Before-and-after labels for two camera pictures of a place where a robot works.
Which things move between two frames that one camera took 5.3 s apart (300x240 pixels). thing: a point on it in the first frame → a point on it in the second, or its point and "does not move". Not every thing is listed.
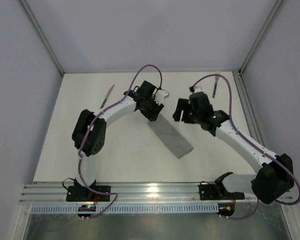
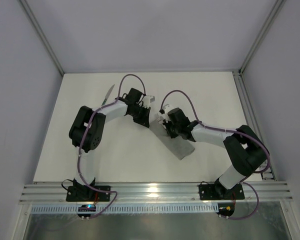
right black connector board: [226, 209] does not move
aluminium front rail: [131, 193] does not move
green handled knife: [106, 96] does not move
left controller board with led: [86, 208] does not move
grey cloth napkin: [177, 144] does not move
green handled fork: [217, 78] → [158, 119]
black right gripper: [179, 110] → [168, 128]
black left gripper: [152, 111] → [143, 118]
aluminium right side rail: [249, 108] does not move
